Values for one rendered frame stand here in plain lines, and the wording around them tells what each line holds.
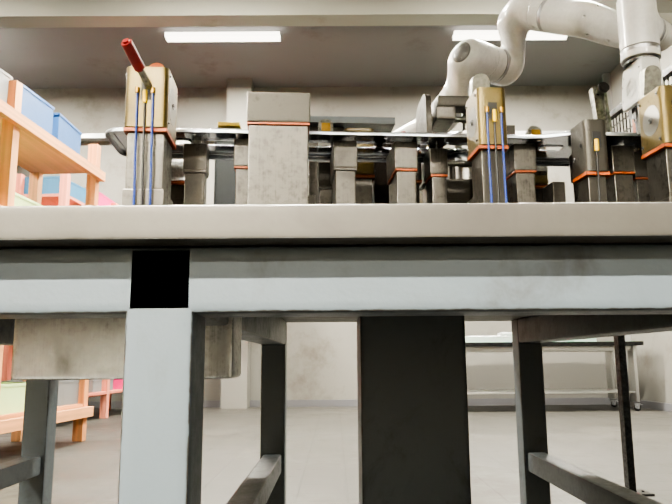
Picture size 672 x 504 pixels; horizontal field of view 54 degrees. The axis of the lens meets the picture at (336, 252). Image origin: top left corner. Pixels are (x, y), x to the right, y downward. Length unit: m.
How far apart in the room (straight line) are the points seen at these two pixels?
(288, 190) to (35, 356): 0.51
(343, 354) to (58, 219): 7.30
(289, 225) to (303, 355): 7.30
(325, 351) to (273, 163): 6.83
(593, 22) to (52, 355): 1.41
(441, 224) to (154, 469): 0.42
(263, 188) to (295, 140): 0.11
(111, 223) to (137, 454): 0.26
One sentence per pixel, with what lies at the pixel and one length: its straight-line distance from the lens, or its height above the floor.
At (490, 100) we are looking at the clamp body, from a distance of 1.34.
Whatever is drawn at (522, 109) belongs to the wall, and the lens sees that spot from 8.95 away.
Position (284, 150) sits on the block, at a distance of 1.26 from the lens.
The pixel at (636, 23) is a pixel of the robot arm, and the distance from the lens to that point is 1.70.
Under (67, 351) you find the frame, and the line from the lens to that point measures 1.11.
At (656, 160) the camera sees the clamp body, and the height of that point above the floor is 0.91.
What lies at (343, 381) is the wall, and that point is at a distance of 8.03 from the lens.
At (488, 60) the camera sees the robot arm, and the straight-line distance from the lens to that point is 1.94.
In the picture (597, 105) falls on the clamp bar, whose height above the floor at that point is 1.16.
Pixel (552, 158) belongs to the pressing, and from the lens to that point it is 1.68.
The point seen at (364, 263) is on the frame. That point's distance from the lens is 0.78.
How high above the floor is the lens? 0.52
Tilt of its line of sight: 9 degrees up
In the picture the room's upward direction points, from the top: straight up
